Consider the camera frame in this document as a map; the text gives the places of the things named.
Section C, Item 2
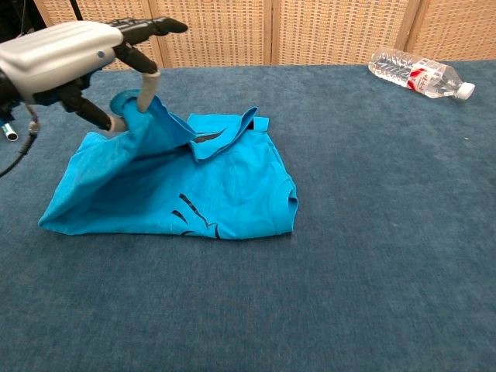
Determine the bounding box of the wicker folding screen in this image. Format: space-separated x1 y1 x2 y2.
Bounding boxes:
33 0 496 71

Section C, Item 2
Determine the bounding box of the green white marker pen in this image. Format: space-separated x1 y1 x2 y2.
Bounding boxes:
0 122 19 143

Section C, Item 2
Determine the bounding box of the clear plastic water bottle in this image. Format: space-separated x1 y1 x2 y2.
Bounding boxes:
367 46 476 102

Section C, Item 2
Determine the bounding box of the dark blue table mat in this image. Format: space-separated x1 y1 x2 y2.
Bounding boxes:
0 60 496 372

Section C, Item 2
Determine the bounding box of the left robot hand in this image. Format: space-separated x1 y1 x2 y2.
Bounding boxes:
0 16 190 135

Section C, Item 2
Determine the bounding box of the blue printed T-shirt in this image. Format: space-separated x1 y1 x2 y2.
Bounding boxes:
37 88 299 241

